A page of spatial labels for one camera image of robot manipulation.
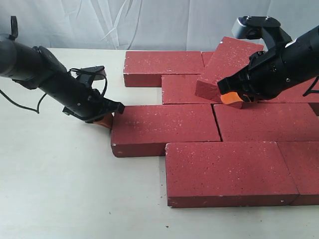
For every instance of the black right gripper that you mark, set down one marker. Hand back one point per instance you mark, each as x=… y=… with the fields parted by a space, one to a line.
x=296 y=64

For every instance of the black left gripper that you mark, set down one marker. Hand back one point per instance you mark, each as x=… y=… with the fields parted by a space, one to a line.
x=85 y=103

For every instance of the red brick moved to row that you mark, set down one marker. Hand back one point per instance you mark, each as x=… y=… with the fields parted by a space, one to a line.
x=186 y=89

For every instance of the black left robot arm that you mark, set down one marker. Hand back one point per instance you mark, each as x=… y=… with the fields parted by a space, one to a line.
x=38 y=68

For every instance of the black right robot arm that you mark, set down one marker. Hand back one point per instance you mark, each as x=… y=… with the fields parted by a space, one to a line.
x=261 y=58

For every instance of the red brick middle right row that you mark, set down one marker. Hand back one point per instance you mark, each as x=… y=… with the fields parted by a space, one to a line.
x=268 y=122

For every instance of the red brick row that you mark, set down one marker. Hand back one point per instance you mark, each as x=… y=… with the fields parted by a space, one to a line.
x=295 y=95
x=268 y=122

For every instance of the red brick back right corner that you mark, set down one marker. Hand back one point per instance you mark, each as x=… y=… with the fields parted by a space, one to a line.
x=206 y=56

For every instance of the red brick back right row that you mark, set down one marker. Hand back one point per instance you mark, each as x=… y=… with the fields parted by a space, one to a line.
x=295 y=95

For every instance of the white backdrop curtain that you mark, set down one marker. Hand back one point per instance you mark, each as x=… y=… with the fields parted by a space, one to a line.
x=146 y=24

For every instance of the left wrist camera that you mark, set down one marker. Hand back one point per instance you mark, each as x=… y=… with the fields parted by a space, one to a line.
x=88 y=75

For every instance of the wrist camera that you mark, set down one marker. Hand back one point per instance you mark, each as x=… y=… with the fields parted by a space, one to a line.
x=261 y=27
x=88 y=75

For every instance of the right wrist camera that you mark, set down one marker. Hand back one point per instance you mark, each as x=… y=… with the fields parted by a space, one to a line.
x=261 y=27

